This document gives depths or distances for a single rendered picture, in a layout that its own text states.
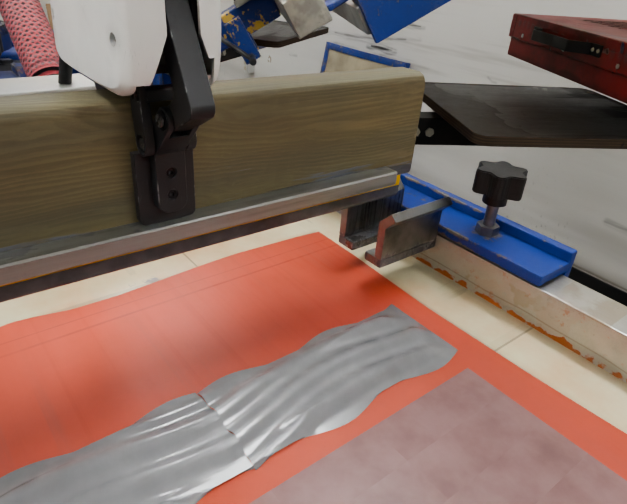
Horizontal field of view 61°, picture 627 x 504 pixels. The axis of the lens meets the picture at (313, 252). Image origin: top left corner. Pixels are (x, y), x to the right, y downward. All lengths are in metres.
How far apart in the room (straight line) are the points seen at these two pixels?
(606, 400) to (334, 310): 0.20
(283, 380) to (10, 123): 0.22
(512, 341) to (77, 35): 0.35
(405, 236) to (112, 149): 0.26
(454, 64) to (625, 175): 0.90
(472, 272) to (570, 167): 1.94
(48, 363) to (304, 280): 0.21
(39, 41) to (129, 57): 0.53
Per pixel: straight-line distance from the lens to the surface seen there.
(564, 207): 2.45
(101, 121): 0.28
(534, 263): 0.46
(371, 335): 0.41
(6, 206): 0.28
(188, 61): 0.24
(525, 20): 1.36
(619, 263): 2.41
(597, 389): 0.43
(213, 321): 0.42
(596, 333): 0.44
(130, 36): 0.24
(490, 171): 0.46
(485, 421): 0.37
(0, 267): 0.28
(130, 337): 0.41
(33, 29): 0.78
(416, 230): 0.47
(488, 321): 0.46
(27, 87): 0.58
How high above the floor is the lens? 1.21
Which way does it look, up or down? 30 degrees down
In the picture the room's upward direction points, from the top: 4 degrees clockwise
